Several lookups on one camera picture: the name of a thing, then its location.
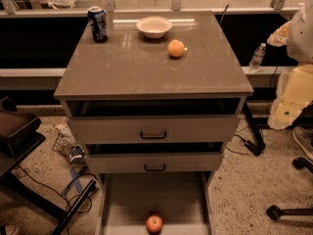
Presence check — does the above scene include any red apple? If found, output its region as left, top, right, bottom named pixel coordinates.
left=146, top=214, right=163, bottom=234

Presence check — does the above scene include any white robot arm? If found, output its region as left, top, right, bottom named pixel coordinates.
left=267, top=0, right=313, bottom=129

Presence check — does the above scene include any grey drawer cabinet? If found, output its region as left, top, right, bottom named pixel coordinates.
left=53, top=11, right=254, bottom=181

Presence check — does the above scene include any open bottom drawer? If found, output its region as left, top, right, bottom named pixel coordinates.
left=96, top=172, right=213, bottom=235

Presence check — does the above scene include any orange fruit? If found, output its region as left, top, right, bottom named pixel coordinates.
left=167, top=39, right=185, bottom=58

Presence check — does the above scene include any white paper bowl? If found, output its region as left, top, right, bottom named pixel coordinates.
left=136, top=17, right=172, bottom=39

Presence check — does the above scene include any black table leg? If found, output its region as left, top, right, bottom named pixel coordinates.
left=51, top=179, right=96, bottom=235

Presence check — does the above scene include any black power adapter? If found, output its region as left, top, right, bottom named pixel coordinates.
left=239, top=136, right=261, bottom=156

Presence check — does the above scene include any blue soda can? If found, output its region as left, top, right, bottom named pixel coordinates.
left=87, top=6, right=109, bottom=42

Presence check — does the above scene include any clear plastic water bottle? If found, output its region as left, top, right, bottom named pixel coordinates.
left=248, top=43, right=266, bottom=73

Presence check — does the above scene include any dark chair at left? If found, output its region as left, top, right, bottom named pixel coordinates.
left=0, top=97, right=45, bottom=176

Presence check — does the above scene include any grey sneaker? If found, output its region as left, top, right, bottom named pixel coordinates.
left=292, top=126, right=313, bottom=161

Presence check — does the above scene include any black chair base caster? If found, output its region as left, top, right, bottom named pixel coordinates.
left=266, top=157, right=313, bottom=220

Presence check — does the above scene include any top drawer with handle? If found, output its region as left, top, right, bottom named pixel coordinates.
left=67, top=116, right=240, bottom=144

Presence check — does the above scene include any drawer with handle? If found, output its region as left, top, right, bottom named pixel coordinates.
left=67, top=116, right=240, bottom=144
left=85, top=153, right=223, bottom=173

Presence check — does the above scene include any middle drawer with handle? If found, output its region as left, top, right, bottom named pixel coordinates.
left=85, top=153, right=223, bottom=173

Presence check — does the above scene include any wire basket on floor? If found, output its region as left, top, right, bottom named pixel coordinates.
left=52, top=133, right=75, bottom=158

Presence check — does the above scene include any black cable on floor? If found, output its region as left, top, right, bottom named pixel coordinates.
left=18, top=164, right=99, bottom=215

